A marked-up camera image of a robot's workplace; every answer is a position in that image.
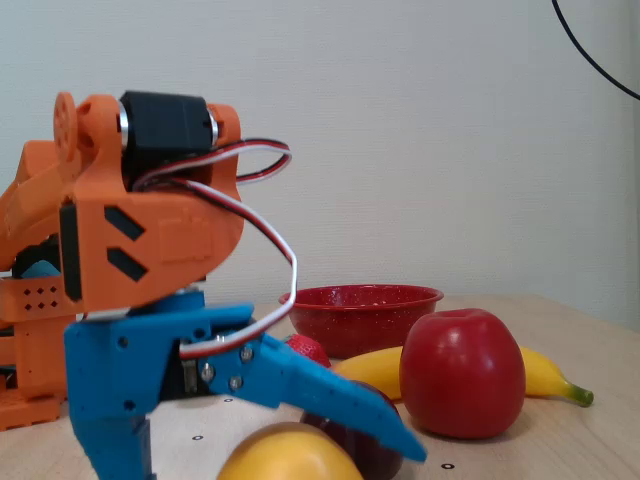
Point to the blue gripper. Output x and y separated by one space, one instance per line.
122 362

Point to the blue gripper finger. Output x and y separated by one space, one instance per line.
310 385

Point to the yellow orange toy peach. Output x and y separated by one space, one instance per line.
290 457

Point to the orange robot base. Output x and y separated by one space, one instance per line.
35 350

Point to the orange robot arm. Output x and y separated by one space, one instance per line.
165 240

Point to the red speckled bowl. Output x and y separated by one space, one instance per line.
370 320

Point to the red toy strawberry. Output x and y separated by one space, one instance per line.
312 350

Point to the yellow toy banana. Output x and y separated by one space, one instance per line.
375 367

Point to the dark purple toy plum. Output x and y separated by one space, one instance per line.
372 462

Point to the red toy apple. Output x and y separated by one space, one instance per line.
460 375

